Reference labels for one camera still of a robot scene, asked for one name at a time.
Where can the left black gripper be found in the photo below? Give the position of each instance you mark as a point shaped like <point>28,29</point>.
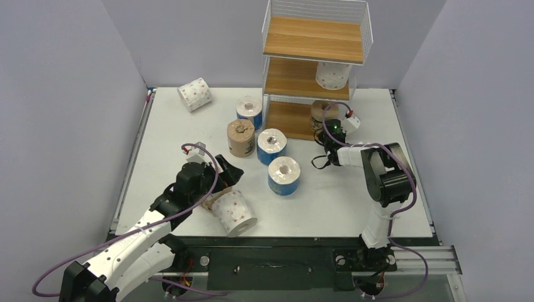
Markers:
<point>230,175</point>

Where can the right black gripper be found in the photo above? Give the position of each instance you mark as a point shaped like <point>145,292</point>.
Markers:
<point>324,139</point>

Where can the brown roll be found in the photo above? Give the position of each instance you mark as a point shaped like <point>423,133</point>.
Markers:
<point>317,110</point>
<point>241,137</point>
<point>208,203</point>

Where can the white floral roll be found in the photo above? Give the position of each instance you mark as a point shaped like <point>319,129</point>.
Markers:
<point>235,213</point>
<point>332,76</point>
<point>195,94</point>

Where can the blue roll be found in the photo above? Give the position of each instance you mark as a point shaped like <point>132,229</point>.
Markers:
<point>284,175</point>
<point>250,108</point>
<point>271,144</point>

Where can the blue roll front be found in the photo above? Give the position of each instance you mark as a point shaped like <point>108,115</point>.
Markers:
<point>284,175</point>

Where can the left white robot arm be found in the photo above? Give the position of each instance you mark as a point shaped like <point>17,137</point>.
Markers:
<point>149,246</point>

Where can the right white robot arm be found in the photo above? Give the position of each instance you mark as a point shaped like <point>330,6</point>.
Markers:
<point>388,176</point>

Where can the blue wrapped roll back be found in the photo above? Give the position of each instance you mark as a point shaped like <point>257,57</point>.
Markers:
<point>250,108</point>

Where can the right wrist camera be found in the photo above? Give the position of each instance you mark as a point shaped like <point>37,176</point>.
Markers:
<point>350,123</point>

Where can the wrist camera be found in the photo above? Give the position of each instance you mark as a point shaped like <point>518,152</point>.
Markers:
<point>193,154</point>
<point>350,123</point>

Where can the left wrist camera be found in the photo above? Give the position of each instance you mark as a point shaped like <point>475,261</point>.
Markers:
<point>193,154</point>

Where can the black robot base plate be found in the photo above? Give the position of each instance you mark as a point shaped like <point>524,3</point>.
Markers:
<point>287,263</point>

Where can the white wire wooden shelf rack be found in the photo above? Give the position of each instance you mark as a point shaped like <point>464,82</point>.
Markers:
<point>296,36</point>

